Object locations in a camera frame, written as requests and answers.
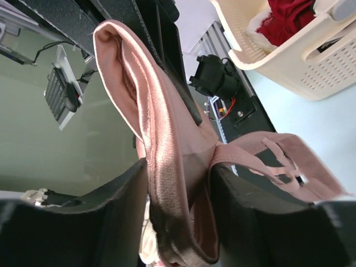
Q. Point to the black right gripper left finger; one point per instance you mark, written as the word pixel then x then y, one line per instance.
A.
pixel 101 228

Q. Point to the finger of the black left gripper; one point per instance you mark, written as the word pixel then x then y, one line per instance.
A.
pixel 159 18

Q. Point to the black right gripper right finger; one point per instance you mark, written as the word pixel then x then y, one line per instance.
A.
pixel 256 228

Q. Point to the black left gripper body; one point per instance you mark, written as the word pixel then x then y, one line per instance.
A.
pixel 77 20

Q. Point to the pink bra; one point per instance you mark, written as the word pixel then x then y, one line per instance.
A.
pixel 180 155

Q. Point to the cream perforated laundry basket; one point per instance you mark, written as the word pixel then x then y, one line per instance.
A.
pixel 296 65

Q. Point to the black computer mouse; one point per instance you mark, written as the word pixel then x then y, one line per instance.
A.
pixel 70 98

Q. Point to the white garment in basket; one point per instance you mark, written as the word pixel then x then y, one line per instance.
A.
pixel 258 38

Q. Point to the red garment in basket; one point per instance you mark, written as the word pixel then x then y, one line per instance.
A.
pixel 286 19

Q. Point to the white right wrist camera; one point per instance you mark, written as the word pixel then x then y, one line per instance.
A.
pixel 36 197

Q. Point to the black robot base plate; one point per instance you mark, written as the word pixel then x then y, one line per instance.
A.
pixel 248 114

